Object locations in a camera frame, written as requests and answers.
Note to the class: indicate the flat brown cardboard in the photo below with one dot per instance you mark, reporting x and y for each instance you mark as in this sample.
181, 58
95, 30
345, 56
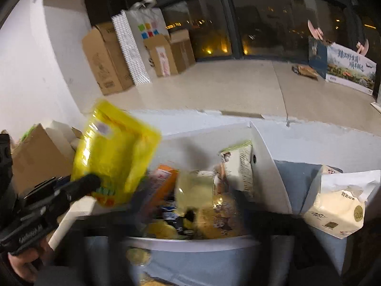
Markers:
35, 161

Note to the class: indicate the person's left hand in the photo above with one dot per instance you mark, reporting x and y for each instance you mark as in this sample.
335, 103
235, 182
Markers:
26, 262

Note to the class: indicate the dark blue gift box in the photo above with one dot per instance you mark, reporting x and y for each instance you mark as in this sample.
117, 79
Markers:
317, 56

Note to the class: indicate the small brown cardboard box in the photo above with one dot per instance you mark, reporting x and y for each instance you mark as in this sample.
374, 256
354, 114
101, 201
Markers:
166, 53

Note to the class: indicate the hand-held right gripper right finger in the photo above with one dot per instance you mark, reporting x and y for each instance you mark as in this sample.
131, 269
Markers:
276, 250

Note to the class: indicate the large brown cardboard box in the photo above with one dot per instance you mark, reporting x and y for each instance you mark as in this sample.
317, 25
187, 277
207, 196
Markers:
104, 62

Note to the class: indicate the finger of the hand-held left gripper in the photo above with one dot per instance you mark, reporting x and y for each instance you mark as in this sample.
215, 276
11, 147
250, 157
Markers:
86, 184

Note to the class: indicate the black window frame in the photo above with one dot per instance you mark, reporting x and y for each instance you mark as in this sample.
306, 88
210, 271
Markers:
230, 20

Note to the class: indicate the brown wrapper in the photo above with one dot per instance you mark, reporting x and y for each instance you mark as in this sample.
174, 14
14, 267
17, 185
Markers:
305, 71

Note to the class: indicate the white bag with coloured squares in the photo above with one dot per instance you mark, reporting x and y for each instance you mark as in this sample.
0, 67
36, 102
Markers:
148, 23

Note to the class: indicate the pale yellow packet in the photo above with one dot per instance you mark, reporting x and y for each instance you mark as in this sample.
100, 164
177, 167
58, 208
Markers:
193, 190

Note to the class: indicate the yellow tissue pack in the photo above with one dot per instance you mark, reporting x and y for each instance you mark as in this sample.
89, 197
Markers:
333, 211

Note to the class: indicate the landscape printed box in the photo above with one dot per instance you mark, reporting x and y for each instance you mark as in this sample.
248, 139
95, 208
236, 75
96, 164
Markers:
351, 65

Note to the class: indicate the white cardboard box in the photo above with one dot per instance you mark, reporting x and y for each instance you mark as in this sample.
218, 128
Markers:
268, 166

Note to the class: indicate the pink ornament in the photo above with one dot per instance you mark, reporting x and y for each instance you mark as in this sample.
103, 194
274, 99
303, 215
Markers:
363, 47
315, 31

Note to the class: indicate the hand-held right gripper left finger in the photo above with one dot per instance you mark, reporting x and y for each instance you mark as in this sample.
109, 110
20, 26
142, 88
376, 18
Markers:
110, 244

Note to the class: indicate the flat white sheet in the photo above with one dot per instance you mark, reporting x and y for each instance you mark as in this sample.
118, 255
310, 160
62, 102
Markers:
376, 105

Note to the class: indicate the black and yellow chip packet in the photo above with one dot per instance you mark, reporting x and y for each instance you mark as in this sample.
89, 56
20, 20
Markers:
181, 225

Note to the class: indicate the dotted paper bag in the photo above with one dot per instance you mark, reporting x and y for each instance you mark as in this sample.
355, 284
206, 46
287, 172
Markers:
131, 53

